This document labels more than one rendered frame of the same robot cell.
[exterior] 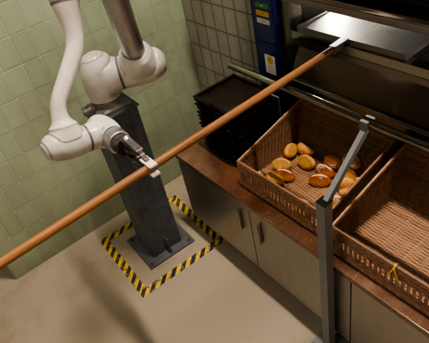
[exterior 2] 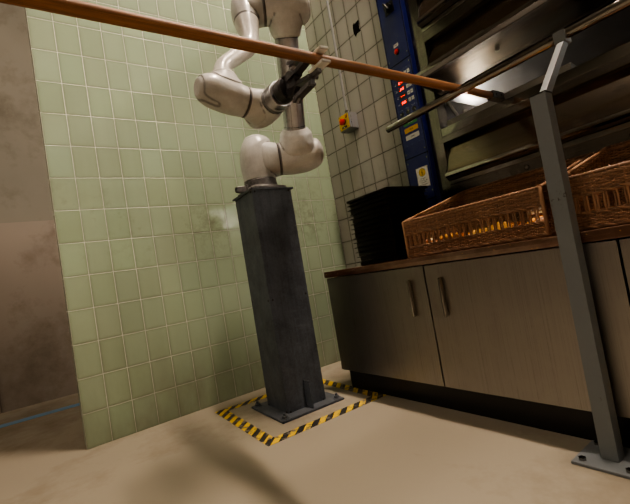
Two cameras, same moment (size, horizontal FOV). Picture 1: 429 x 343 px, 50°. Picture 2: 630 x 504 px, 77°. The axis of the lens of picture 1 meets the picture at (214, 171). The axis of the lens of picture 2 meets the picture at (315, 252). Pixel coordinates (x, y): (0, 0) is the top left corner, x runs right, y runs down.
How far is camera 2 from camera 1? 1.55 m
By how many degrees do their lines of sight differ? 42
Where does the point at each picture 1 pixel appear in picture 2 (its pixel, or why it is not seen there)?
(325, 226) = (551, 126)
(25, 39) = (193, 158)
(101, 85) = (259, 156)
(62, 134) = (222, 71)
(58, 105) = (223, 60)
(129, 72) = (288, 144)
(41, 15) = (212, 146)
